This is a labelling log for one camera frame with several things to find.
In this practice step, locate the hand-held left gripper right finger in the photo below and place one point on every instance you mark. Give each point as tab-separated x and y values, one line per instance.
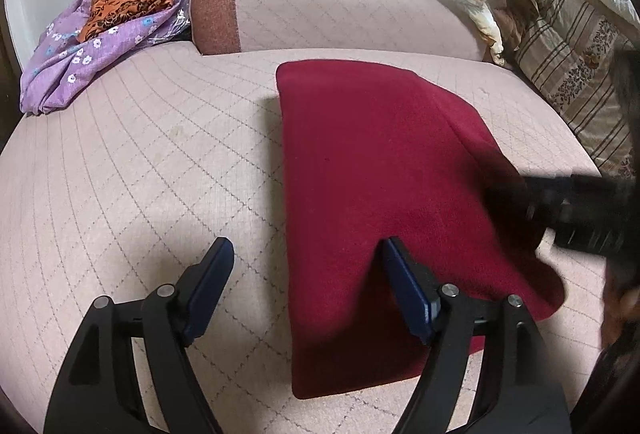
407	294

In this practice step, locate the striped floral pillow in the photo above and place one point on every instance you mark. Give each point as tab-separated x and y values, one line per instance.
565	58

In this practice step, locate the person's right hand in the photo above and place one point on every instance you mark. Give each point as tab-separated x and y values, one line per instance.
622	311

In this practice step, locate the dark red sweater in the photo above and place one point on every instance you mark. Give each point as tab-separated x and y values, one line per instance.
375	153

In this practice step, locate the orange patterned cloth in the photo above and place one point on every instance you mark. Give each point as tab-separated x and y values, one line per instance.
125	8

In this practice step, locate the rolled pink quilted bolster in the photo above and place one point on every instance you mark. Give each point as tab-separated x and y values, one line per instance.
350	3

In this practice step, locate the clear plastic bag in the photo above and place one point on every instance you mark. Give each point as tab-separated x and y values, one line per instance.
177	21

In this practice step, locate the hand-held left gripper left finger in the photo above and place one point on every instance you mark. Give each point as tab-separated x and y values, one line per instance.
207	294

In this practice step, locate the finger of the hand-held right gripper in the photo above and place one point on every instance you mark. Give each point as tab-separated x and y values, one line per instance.
535	201

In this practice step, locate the purple floral cloth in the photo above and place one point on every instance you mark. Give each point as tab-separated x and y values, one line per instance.
65	58

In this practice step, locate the pink quilted bed mat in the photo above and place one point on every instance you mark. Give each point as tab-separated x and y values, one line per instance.
150	163

